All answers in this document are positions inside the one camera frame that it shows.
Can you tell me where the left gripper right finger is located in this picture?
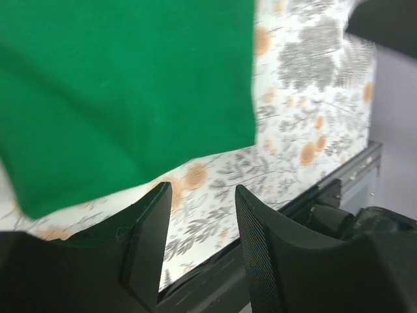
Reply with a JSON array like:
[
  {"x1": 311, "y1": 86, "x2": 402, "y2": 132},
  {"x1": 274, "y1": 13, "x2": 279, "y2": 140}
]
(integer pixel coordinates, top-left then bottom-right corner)
[{"x1": 235, "y1": 185, "x2": 416, "y2": 312}]

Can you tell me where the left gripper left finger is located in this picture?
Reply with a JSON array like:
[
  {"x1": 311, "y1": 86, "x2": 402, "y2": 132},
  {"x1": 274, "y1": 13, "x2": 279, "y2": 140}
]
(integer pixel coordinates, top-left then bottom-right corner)
[{"x1": 1, "y1": 183, "x2": 172, "y2": 312}]

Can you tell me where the green t shirt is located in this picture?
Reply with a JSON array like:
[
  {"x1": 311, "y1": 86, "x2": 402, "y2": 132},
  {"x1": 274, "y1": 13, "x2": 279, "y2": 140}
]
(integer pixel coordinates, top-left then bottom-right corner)
[{"x1": 1, "y1": 1, "x2": 255, "y2": 219}]

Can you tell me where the floral table cloth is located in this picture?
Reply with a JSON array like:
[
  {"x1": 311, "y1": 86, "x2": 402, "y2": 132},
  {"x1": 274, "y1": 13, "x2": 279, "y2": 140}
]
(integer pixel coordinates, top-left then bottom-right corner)
[{"x1": 0, "y1": 0, "x2": 379, "y2": 291}]

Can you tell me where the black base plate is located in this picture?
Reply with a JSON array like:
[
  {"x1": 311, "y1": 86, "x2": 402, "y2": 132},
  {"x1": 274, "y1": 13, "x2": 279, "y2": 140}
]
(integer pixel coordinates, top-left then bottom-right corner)
[{"x1": 156, "y1": 179, "x2": 341, "y2": 313}]

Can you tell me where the aluminium frame rail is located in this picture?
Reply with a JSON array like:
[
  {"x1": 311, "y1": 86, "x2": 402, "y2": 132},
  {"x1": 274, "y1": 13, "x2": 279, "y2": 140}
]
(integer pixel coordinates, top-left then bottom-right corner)
[{"x1": 338, "y1": 141, "x2": 383, "y2": 195}]

